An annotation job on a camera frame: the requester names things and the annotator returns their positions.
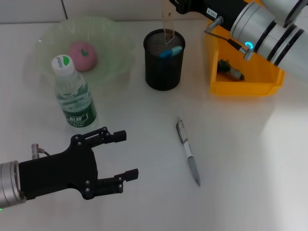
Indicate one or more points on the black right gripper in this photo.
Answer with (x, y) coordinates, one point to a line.
(223, 9)

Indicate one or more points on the green glass fruit plate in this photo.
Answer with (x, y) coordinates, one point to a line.
(113, 60)

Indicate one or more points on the black mesh pen holder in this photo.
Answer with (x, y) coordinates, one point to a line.
(163, 72)

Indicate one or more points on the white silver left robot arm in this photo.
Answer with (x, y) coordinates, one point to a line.
(9, 185)

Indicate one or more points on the blue scissors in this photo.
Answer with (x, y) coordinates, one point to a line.
(172, 51)

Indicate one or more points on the green plastic wrapper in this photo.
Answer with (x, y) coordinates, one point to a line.
(229, 70)

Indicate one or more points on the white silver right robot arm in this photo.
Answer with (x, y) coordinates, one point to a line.
(272, 33)

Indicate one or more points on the yellow plastic bin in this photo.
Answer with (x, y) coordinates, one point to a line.
(240, 84)

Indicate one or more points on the pink toy peach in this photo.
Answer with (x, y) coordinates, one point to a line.
(83, 56)

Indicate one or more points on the clear green-label water bottle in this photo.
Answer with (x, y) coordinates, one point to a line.
(77, 101)

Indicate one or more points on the transparent plastic ruler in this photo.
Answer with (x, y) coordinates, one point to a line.
(168, 24)

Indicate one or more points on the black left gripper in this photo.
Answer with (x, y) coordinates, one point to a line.
(60, 170)

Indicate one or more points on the grey white ballpoint pen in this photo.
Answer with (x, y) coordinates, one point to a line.
(186, 144)

